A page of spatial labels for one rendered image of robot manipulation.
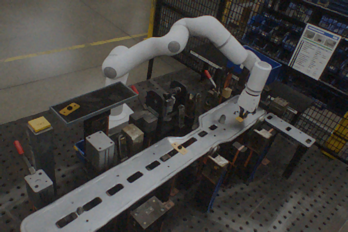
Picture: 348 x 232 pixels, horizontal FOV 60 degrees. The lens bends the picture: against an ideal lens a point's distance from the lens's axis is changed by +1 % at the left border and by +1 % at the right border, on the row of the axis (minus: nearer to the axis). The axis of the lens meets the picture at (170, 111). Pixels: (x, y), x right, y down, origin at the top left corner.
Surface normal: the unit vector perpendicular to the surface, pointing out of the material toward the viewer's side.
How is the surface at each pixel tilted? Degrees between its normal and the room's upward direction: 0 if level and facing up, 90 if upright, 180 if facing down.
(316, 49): 90
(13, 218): 0
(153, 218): 0
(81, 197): 0
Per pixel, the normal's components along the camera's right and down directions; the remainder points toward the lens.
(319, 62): -0.69, 0.35
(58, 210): 0.16, -0.78
